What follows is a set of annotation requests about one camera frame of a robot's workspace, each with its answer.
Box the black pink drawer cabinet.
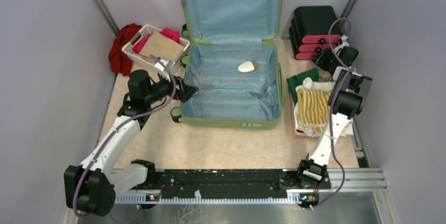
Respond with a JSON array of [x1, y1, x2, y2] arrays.
[[288, 5, 343, 60]]

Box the dark green garment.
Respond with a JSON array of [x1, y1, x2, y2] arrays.
[[286, 68, 319, 105]]

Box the yellow white striped garment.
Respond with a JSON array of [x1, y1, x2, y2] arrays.
[[296, 88, 331, 137]]

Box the white oval item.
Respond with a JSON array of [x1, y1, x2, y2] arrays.
[[237, 61, 259, 73]]

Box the green hard-shell suitcase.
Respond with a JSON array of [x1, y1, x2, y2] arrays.
[[171, 0, 284, 129]]

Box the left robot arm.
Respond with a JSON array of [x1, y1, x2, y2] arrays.
[[64, 69, 199, 217]]

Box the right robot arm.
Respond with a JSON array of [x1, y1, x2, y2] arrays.
[[296, 46, 373, 188]]

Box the tan folded cloth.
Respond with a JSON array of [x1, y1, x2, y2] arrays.
[[139, 32, 184, 64]]

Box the pink folded cloth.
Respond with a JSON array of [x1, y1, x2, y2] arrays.
[[133, 28, 182, 54]]

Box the red cloth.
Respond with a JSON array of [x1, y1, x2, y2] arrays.
[[108, 23, 142, 76]]

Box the white plastic basket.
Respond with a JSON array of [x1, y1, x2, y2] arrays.
[[121, 25, 190, 76]]

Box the pink plastic basket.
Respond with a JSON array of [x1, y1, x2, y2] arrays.
[[294, 76, 335, 139]]

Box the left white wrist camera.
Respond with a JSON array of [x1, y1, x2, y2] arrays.
[[154, 57, 173, 80]]

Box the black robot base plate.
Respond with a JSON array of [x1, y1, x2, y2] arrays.
[[129, 168, 331, 201]]

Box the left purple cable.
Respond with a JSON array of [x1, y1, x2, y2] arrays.
[[72, 54, 178, 223]]

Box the aluminium frame rail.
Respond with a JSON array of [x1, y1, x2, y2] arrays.
[[115, 168, 387, 206]]

